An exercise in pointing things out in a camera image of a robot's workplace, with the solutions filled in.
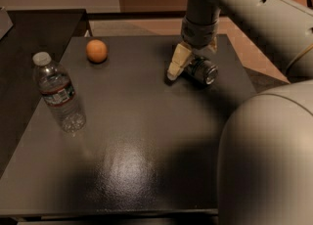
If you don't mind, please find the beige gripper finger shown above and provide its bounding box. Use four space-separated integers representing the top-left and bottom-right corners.
167 42 193 81
206 37 218 53

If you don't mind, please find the green 7up soda can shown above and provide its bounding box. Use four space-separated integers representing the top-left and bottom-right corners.
185 56 218 85

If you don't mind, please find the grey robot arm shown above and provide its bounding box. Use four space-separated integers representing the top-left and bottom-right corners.
167 0 313 225

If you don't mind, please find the orange fruit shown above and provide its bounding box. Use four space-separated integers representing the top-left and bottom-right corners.
86 39 108 64

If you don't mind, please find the clear plastic water bottle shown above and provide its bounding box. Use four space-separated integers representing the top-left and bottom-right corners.
32 52 86 133

